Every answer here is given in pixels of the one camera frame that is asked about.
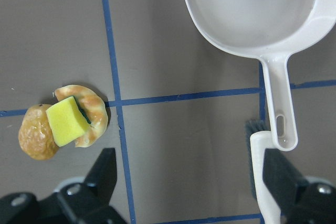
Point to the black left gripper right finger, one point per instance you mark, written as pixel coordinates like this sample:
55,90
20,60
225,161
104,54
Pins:
301,199

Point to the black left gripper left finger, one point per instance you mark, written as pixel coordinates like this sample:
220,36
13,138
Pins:
87,201

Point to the white hand brush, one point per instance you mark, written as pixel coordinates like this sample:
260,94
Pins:
258,139

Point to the brown bread roll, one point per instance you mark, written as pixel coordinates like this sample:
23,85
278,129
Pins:
35,135

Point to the yellow green sponge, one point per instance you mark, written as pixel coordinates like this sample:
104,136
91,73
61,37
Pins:
66,121

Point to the torn bagel piece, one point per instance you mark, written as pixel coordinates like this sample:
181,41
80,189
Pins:
92,106

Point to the white plastic dustpan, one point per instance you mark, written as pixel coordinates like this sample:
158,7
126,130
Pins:
270,31

